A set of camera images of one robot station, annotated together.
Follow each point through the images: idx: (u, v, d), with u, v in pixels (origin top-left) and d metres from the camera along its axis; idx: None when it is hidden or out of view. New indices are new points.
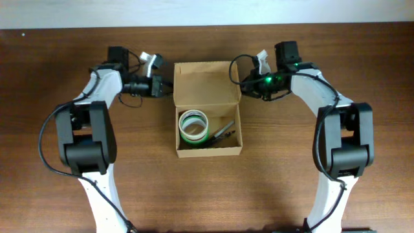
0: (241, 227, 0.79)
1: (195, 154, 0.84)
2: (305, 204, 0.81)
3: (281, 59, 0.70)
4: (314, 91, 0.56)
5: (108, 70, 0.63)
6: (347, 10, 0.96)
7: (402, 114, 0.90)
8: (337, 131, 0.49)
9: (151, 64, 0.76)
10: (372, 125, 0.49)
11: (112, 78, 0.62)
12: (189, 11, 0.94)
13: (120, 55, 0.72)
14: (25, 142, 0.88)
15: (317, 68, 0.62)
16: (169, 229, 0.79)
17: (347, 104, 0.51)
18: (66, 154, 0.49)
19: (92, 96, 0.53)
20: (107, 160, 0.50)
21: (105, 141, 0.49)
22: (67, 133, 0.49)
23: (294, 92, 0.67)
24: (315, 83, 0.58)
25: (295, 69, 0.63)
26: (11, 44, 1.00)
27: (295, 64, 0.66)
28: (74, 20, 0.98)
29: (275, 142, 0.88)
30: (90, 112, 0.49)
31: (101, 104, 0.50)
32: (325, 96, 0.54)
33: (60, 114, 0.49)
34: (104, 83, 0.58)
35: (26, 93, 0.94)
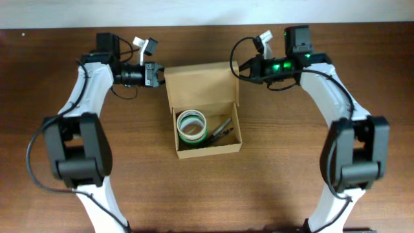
0: (242, 227, 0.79)
1: (195, 154, 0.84)
2: (305, 204, 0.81)
3: (292, 46, 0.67)
4: (326, 92, 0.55)
5: (97, 66, 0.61)
6: (347, 10, 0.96)
7: (402, 114, 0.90)
8: (344, 147, 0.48)
9: (143, 50, 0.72)
10: (387, 142, 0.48)
11: (101, 75, 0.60)
12: (189, 11, 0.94)
13: (108, 43, 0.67)
14: (25, 142, 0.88)
15: (330, 63, 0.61)
16: (169, 229, 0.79)
17: (363, 116, 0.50)
18: (60, 168, 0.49)
19: (81, 105, 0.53)
20: (101, 173, 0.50)
21: (98, 155, 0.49)
22: (57, 148, 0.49)
23: (301, 85, 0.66)
24: (328, 83, 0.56)
25: (306, 65, 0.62)
26: (11, 43, 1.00)
27: (307, 55, 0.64)
28: (74, 20, 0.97)
29: (275, 142, 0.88)
30: (83, 126, 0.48)
31: (92, 118, 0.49)
32: (340, 102, 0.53)
33: (49, 129, 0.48)
34: (93, 85, 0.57)
35: (26, 93, 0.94)
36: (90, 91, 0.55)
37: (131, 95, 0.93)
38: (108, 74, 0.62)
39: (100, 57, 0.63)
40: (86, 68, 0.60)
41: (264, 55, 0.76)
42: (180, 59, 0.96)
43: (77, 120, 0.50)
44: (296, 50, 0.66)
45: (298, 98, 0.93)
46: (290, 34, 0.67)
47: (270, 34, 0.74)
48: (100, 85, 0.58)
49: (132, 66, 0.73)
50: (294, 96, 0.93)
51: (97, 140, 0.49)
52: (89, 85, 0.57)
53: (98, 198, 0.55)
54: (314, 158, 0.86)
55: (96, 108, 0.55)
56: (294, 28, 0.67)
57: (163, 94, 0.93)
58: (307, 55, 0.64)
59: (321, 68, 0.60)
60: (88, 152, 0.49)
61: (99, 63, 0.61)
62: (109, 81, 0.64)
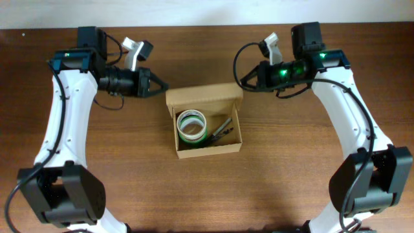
0: (241, 227, 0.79)
1: (195, 154, 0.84)
2: (305, 204, 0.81)
3: (301, 45, 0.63)
4: (344, 112, 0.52)
5: (76, 76, 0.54)
6: (347, 10, 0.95)
7: (402, 114, 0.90)
8: (359, 189, 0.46)
9: (136, 54, 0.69)
10: (407, 174, 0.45)
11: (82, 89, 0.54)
12: (189, 11, 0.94)
13: (92, 40, 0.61)
14: (25, 142, 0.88)
15: (348, 67, 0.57)
16: (169, 229, 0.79)
17: (384, 145, 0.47)
18: (50, 216, 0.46)
19: (61, 149, 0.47)
20: (92, 219, 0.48)
21: (88, 207, 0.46)
22: (41, 200, 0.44)
23: (314, 91, 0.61)
24: (346, 101, 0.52)
25: (321, 68, 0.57)
26: (11, 44, 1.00)
27: (322, 54, 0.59)
28: (74, 20, 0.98)
29: (275, 142, 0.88)
30: (65, 182, 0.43)
31: (77, 172, 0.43)
32: (359, 127, 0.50)
33: (28, 184, 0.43)
34: (73, 109, 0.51)
35: (26, 93, 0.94)
36: (70, 121, 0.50)
37: (118, 105, 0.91)
38: (92, 81, 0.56)
39: (81, 55, 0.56)
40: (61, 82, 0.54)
41: (271, 59, 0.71)
42: (179, 59, 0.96)
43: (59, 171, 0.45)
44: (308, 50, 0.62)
45: (297, 98, 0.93)
46: (300, 33, 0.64)
47: (275, 37, 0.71)
48: (81, 107, 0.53)
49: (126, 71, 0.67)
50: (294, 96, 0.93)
51: (84, 191, 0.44)
52: (69, 113, 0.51)
53: (94, 229, 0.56)
54: (313, 158, 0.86)
55: (79, 144, 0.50)
56: (304, 26, 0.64)
57: (162, 94, 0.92)
58: (321, 53, 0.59)
59: (336, 77, 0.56)
60: (76, 203, 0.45)
61: (77, 72, 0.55)
62: (92, 90, 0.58)
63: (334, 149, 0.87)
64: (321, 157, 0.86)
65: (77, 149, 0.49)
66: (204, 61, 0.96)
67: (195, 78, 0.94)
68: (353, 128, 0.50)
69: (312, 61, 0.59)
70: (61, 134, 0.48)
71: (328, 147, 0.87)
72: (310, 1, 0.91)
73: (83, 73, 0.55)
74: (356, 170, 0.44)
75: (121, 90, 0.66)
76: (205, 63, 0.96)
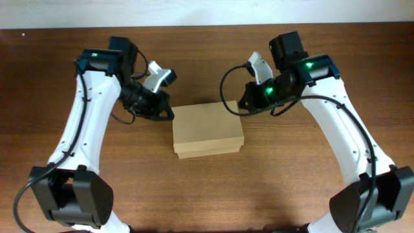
0: (242, 227, 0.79)
1: (195, 154, 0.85)
2: (305, 204, 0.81)
3: (283, 56, 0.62)
4: (340, 133, 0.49)
5: (101, 79, 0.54)
6: (347, 9, 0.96)
7: (406, 112, 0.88)
8: (366, 212, 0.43)
9: (161, 79, 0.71)
10: (410, 195, 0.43)
11: (106, 94, 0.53)
12: (189, 11, 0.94)
13: (122, 45, 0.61)
14: (21, 141, 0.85)
15: (338, 74, 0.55)
16: (169, 229, 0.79)
17: (385, 169, 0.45)
18: (57, 217, 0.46)
19: (76, 151, 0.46)
20: (99, 224, 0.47)
21: (96, 214, 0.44)
22: (50, 202, 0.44)
23: (304, 103, 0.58)
24: (343, 120, 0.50)
25: (311, 82, 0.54)
26: (11, 43, 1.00)
27: (309, 64, 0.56)
28: (74, 20, 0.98)
29: (275, 143, 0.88)
30: (75, 187, 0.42)
31: (87, 178, 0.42)
32: (358, 149, 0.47)
33: (39, 184, 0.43)
34: (93, 113, 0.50)
35: (23, 91, 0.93)
36: (89, 125, 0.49)
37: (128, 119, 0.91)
38: (115, 87, 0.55)
39: (110, 58, 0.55)
40: (85, 83, 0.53)
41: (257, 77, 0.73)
42: (178, 59, 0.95)
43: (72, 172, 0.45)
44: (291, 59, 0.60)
45: None
46: (281, 44, 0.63)
47: (257, 55, 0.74)
48: (101, 111, 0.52)
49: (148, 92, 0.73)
50: None
51: (92, 199, 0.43)
52: (88, 116, 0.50)
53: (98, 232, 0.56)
54: (313, 158, 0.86)
55: (94, 149, 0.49)
56: (282, 37, 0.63)
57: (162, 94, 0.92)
58: (308, 62, 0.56)
59: (326, 90, 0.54)
60: (83, 208, 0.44)
61: (102, 74, 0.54)
62: (115, 96, 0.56)
63: None
64: (321, 157, 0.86)
65: (92, 155, 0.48)
66: (204, 61, 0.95)
67: (193, 77, 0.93)
68: (352, 151, 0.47)
69: (299, 72, 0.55)
70: (77, 137, 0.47)
71: (328, 147, 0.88)
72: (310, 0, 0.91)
73: (109, 76, 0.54)
74: (361, 199, 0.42)
75: (138, 106, 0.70)
76: (204, 61, 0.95)
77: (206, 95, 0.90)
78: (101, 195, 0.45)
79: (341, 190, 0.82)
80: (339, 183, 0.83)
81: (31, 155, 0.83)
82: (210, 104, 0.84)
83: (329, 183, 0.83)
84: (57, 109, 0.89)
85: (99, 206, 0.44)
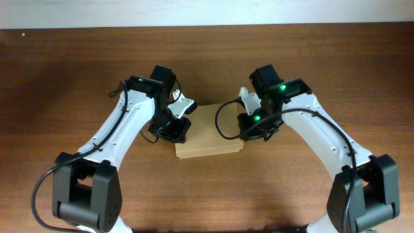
0: (242, 227, 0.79)
1: (193, 154, 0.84)
2: (305, 204, 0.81)
3: (262, 86, 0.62)
4: (319, 135, 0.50)
5: (141, 97, 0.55)
6: (347, 9, 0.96)
7: (406, 112, 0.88)
8: (358, 205, 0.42)
9: (184, 109, 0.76)
10: (396, 182, 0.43)
11: (143, 111, 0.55)
12: (189, 11, 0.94)
13: (165, 75, 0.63)
14: (21, 141, 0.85)
15: (310, 91, 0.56)
16: (169, 229, 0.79)
17: (365, 160, 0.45)
18: (64, 214, 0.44)
19: (104, 147, 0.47)
20: (101, 230, 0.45)
21: (103, 214, 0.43)
22: (65, 193, 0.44)
23: (287, 123, 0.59)
24: (319, 122, 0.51)
25: (286, 99, 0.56)
26: (10, 43, 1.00)
27: (282, 87, 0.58)
28: (74, 20, 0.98)
29: (275, 142, 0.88)
30: (94, 179, 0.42)
31: (110, 171, 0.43)
32: (337, 145, 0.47)
33: (61, 169, 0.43)
34: (129, 120, 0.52)
35: (23, 92, 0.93)
36: (123, 129, 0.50)
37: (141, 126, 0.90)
38: (151, 109, 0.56)
39: (152, 85, 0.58)
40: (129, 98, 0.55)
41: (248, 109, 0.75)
42: (179, 59, 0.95)
43: (94, 165, 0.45)
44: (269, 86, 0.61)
45: None
46: (259, 74, 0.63)
47: (244, 90, 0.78)
48: (136, 123, 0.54)
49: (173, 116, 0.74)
50: None
51: (106, 196, 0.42)
52: (123, 122, 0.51)
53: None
54: (313, 158, 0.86)
55: (120, 152, 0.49)
56: (257, 68, 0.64)
57: None
58: (281, 85, 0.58)
59: (300, 103, 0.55)
60: (92, 206, 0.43)
61: (143, 95, 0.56)
62: (149, 115, 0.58)
63: None
64: None
65: (117, 156, 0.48)
66: (204, 61, 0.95)
67: (193, 77, 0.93)
68: (331, 149, 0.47)
69: (275, 94, 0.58)
70: (108, 136, 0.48)
71: None
72: (310, 0, 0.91)
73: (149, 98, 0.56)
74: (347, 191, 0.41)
75: (163, 128, 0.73)
76: (205, 62, 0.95)
77: (205, 96, 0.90)
78: (114, 197, 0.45)
79: None
80: None
81: (31, 155, 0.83)
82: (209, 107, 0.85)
83: (329, 183, 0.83)
84: (56, 110, 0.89)
85: (108, 207, 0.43)
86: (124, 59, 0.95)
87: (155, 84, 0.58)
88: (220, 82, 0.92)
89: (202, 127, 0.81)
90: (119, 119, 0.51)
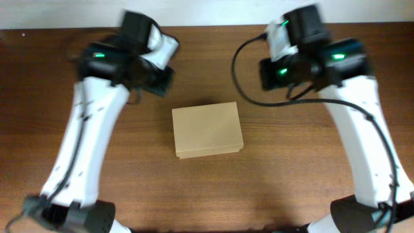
0: (242, 227, 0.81)
1: (194, 154, 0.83)
2: (305, 204, 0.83)
3: (303, 39, 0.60)
4: (364, 153, 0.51)
5: (102, 91, 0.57)
6: (358, 9, 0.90)
7: (397, 116, 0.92)
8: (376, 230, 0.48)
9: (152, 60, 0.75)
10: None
11: (117, 95, 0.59)
12: (189, 13, 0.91)
13: (132, 36, 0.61)
14: (28, 142, 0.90)
15: (367, 65, 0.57)
16: (169, 229, 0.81)
17: (403, 197, 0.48)
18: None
19: (70, 182, 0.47)
20: None
21: None
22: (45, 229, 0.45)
23: (323, 92, 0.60)
24: (366, 139, 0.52)
25: (336, 66, 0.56)
26: (9, 43, 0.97)
27: (337, 55, 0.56)
28: (73, 20, 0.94)
29: (275, 142, 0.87)
30: (69, 226, 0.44)
31: (81, 222, 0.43)
32: (383, 171, 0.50)
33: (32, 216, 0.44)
34: (88, 134, 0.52)
35: (27, 94, 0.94)
36: (85, 147, 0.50)
37: (141, 126, 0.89)
38: (116, 98, 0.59)
39: (119, 56, 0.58)
40: (85, 94, 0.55)
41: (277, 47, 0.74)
42: (179, 59, 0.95)
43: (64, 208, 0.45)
44: (310, 39, 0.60)
45: None
46: (299, 16, 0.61)
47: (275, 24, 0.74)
48: (101, 132, 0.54)
49: (158, 67, 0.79)
50: None
51: None
52: (84, 140, 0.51)
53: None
54: (313, 158, 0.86)
55: (90, 178, 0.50)
56: (296, 11, 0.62)
57: None
58: (336, 54, 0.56)
59: (355, 98, 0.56)
60: None
61: (105, 83, 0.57)
62: (118, 104, 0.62)
63: (334, 149, 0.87)
64: (321, 157, 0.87)
65: (88, 182, 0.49)
66: (204, 63, 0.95)
67: (193, 79, 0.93)
68: (374, 173, 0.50)
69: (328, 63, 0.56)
70: (74, 166, 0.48)
71: (328, 147, 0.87)
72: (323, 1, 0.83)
73: (113, 87, 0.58)
74: (374, 220, 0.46)
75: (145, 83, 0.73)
76: (205, 63, 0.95)
77: (206, 97, 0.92)
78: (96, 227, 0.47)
79: (339, 189, 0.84)
80: (337, 183, 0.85)
81: None
82: (207, 105, 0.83)
83: (328, 183, 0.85)
84: (59, 112, 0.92)
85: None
86: None
87: (122, 55, 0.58)
88: (220, 83, 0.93)
89: (200, 123, 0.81)
90: (81, 135, 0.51)
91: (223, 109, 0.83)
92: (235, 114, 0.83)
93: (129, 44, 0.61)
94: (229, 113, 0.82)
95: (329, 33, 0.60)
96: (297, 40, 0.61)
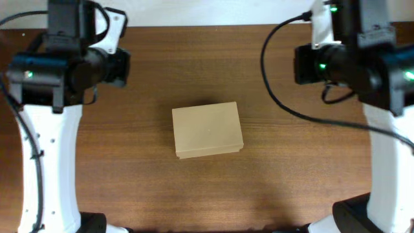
0: (242, 227, 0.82)
1: (194, 154, 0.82)
2: (305, 204, 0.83)
3: (348, 38, 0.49)
4: (394, 186, 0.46)
5: (42, 121, 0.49)
6: None
7: None
8: None
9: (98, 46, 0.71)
10: None
11: (70, 109, 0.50)
12: (188, 12, 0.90)
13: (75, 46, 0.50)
14: None
15: None
16: (169, 230, 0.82)
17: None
18: None
19: (45, 222, 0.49)
20: None
21: None
22: None
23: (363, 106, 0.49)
24: (404, 177, 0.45)
25: (403, 83, 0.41)
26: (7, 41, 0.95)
27: (409, 74, 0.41)
28: None
29: (275, 142, 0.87)
30: None
31: None
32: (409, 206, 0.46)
33: None
34: (48, 171, 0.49)
35: None
36: (48, 184, 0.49)
37: (140, 127, 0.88)
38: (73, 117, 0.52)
39: (57, 63, 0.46)
40: (29, 129, 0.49)
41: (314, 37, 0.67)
42: (179, 59, 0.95)
43: None
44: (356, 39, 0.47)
45: (298, 98, 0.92)
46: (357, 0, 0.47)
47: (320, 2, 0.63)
48: (65, 162, 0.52)
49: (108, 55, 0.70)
50: (294, 95, 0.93)
51: None
52: (44, 179, 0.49)
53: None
54: (313, 158, 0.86)
55: (65, 209, 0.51)
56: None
57: (162, 94, 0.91)
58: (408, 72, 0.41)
59: (405, 127, 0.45)
60: None
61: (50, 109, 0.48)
62: (71, 120, 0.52)
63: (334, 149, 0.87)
64: (321, 157, 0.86)
65: (66, 213, 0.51)
66: (204, 63, 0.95)
67: (193, 79, 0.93)
68: (399, 208, 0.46)
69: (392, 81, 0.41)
70: (43, 208, 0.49)
71: (328, 147, 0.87)
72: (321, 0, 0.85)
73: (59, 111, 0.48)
74: None
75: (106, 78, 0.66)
76: (205, 63, 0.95)
77: (205, 97, 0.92)
78: None
79: (339, 189, 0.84)
80: (337, 183, 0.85)
81: None
82: (208, 105, 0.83)
83: (328, 183, 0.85)
84: None
85: None
86: None
87: (54, 71, 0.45)
88: (220, 83, 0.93)
89: (201, 123, 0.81)
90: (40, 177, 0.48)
91: (223, 109, 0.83)
92: (235, 115, 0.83)
93: (73, 49, 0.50)
94: (229, 114, 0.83)
95: (392, 37, 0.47)
96: (352, 35, 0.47)
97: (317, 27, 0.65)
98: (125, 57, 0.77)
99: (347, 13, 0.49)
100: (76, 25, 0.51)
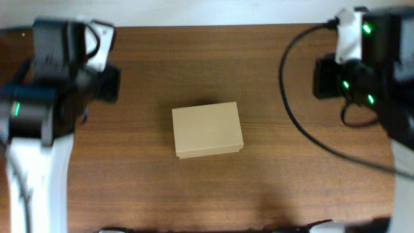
0: (242, 227, 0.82)
1: (194, 154, 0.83)
2: (305, 204, 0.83)
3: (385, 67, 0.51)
4: None
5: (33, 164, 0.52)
6: None
7: None
8: None
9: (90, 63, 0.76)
10: None
11: (58, 150, 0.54)
12: (188, 12, 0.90)
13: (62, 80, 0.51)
14: None
15: None
16: (169, 229, 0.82)
17: None
18: None
19: None
20: None
21: None
22: None
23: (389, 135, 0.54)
24: None
25: None
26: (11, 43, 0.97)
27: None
28: None
29: (275, 142, 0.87)
30: None
31: None
32: None
33: None
34: (36, 211, 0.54)
35: None
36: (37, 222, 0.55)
37: (140, 127, 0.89)
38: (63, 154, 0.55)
39: (46, 94, 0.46)
40: (13, 164, 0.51)
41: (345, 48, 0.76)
42: (179, 59, 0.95)
43: None
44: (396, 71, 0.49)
45: (298, 98, 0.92)
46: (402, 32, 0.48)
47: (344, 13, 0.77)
48: (54, 199, 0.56)
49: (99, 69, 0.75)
50: (294, 94, 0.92)
51: None
52: (32, 213, 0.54)
53: None
54: (313, 158, 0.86)
55: None
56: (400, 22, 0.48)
57: (162, 94, 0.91)
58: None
59: None
60: None
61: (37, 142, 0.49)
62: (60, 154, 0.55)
63: (333, 149, 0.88)
64: (321, 157, 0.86)
65: None
66: (204, 63, 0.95)
67: (193, 79, 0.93)
68: None
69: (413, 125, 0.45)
70: None
71: (328, 147, 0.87)
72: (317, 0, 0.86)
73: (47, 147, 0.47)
74: None
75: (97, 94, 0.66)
76: (205, 63, 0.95)
77: (206, 97, 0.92)
78: None
79: (339, 189, 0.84)
80: (337, 183, 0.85)
81: None
82: (208, 106, 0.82)
83: (328, 183, 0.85)
84: None
85: None
86: (125, 61, 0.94)
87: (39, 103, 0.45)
88: (221, 83, 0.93)
89: (201, 123, 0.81)
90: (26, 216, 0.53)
91: (223, 109, 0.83)
92: (235, 114, 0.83)
93: (54, 77, 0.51)
94: (229, 113, 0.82)
95: None
96: (391, 65, 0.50)
97: (342, 37, 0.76)
98: (114, 73, 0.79)
99: (383, 40, 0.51)
100: (63, 48, 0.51)
